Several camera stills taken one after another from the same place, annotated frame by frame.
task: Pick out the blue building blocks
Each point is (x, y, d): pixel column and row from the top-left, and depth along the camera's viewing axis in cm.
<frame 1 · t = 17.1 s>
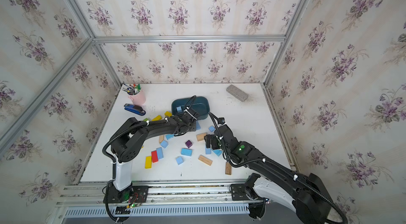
left hand: (192, 124, 97), fingers open
right hand: (215, 136, 81), fingers open
dark teal plastic bin: (200, 105, 108), point 2 cm above the table
pink pen cup: (137, 95, 101), point 11 cm above the table
blue black stapler: (136, 109, 104), point 3 cm above the table
grey stone brick: (237, 93, 113), point 4 cm above the table
yellow block near bin: (167, 113, 102), point 2 cm above the table
tan wooden block centre: (201, 137, 93), point 2 cm above the table
purple cube block: (188, 143, 90), point 2 cm above the table
yellow block front left: (148, 164, 83), on the table
red block front left: (154, 156, 86), on the table
light blue block beside red: (159, 152, 88), on the table
light blue cube front: (179, 160, 85), on the table
tan wooden block front: (205, 160, 86), on the table
dark brown wooden block: (228, 168, 82), point 2 cm above the table
light blue block centre: (186, 151, 89), on the table
small blue cube right: (212, 129, 97), on the table
held light blue block: (179, 109, 104), point 3 cm above the table

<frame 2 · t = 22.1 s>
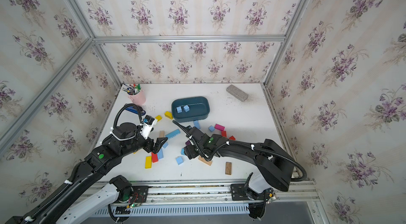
left hand: (159, 133, 72), fingers open
right hand: (193, 148, 83), fingers open
magenta block: (219, 127, 98), on the table
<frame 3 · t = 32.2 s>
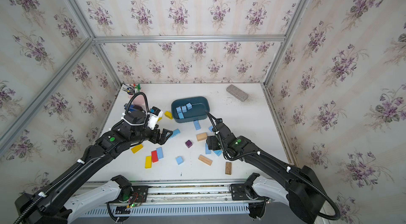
left hand: (165, 128, 74), fingers open
right hand: (216, 140, 83), fingers open
light blue upright block: (207, 151, 90), on the table
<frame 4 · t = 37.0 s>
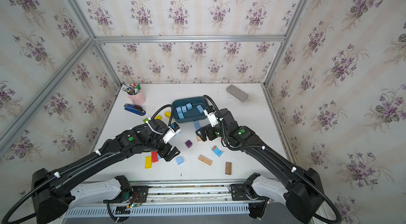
left hand: (174, 145, 74), fingers open
right hand: (207, 127, 78), fingers open
